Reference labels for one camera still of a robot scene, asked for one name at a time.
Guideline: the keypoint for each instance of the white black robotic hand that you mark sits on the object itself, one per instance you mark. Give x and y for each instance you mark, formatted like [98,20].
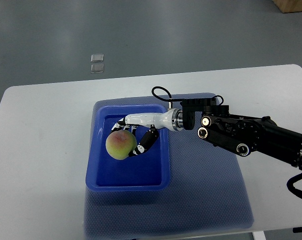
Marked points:
[154,121]

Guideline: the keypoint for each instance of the green red peach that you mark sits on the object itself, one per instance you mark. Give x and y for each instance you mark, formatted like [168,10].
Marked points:
[120,143]

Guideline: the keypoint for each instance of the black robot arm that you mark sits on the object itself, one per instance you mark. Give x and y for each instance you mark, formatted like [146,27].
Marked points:
[240,134]

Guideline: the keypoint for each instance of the upper metal floor plate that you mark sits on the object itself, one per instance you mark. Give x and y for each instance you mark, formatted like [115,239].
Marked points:
[97,57]

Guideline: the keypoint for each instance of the blue plastic tray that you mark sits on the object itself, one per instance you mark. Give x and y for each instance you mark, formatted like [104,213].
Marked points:
[147,172]

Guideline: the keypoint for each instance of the grey blue mesh mat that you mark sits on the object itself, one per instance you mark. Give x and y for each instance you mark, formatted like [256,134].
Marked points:
[206,192]

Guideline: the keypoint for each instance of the white table leg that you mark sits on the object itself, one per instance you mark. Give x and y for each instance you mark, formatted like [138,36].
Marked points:
[258,235]

